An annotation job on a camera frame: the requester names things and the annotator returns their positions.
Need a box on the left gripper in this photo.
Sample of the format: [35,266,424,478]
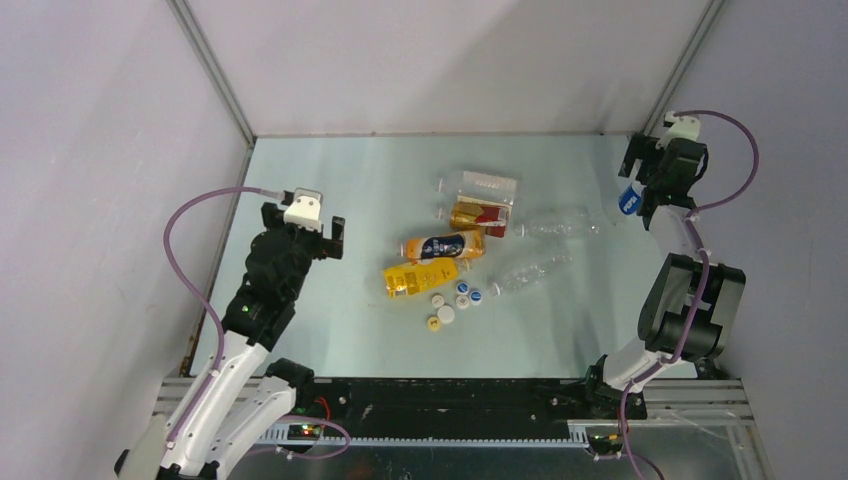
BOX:
[262,202,343,301]

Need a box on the crushed blue label bottle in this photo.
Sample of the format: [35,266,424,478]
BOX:
[606,180,645,225]

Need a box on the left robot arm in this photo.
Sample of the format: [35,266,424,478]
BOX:
[115,135,664,479]

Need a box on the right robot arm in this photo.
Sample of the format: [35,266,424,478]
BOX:
[581,134,746,418]

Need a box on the yellow label bottle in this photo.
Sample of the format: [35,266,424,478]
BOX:
[382,258,472,299]

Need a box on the clear bottle upper right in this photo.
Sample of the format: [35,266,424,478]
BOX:
[513,205,600,240]

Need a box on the clear bottle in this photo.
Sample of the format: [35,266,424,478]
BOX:
[513,205,600,240]
[487,246,572,297]
[436,170,518,203]

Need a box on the clear bottle far back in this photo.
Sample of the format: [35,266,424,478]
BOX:
[436,170,518,203]

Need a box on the red gold label bottle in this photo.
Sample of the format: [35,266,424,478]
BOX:
[435,196,511,238]

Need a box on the orange navy label bottle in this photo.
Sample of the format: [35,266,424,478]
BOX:
[399,229,486,262]

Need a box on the clear bottle lower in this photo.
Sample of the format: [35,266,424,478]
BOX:
[487,246,572,297]

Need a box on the yellow cap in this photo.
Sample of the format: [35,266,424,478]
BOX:
[427,316,443,332]

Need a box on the plain white cap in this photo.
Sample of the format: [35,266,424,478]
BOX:
[437,305,456,325]

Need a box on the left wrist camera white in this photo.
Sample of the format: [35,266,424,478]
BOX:
[283,188,323,233]

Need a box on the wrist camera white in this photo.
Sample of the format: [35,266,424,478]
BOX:
[655,111,701,150]
[283,188,323,233]

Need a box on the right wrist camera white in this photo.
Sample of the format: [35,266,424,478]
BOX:
[655,111,701,150]

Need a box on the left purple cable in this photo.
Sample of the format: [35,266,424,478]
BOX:
[162,186,296,452]

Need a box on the grey slotted cable duct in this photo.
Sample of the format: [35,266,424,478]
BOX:
[251,423,591,448]

